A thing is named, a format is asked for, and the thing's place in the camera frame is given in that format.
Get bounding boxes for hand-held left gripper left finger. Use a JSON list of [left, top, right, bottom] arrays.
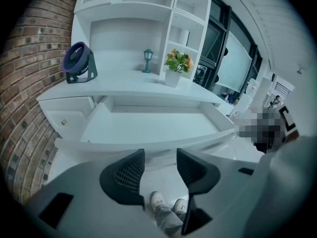
[[23, 148, 159, 238]]

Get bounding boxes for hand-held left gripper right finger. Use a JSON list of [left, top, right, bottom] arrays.
[[176, 147, 260, 238]]

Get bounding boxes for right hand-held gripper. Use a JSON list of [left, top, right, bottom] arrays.
[[277, 105, 300, 143]]

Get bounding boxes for white cabinet drawer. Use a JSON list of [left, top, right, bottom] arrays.
[[54, 95, 240, 158]]

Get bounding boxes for white cabinet counter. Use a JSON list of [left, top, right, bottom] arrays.
[[36, 49, 222, 143]]

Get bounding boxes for purple desk fan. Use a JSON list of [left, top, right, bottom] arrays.
[[62, 41, 98, 84]]

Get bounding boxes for person's right white shoe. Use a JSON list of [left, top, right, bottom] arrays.
[[172, 198, 188, 214]]

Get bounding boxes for person's white shoe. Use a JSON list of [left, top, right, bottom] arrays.
[[172, 198, 188, 214], [150, 191, 165, 208]]

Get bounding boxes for clear plastic water jug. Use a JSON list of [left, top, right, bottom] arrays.
[[246, 78, 260, 100]]

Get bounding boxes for person's grey trousers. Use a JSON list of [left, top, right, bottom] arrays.
[[153, 204, 188, 238]]

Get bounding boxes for person's white shirt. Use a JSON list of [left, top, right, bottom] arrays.
[[255, 135, 317, 233]]

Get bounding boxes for person's left white shoe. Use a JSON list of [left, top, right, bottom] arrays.
[[150, 191, 165, 208]]

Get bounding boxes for black framed window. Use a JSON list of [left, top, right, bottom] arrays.
[[193, 0, 263, 94]]

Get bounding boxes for potted orange flower plant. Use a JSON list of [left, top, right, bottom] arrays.
[[163, 48, 194, 88]]

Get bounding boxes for teal lantern ornament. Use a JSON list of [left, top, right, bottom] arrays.
[[141, 49, 154, 73]]

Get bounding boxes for white shelf unit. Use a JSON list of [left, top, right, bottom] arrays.
[[71, 0, 213, 84]]

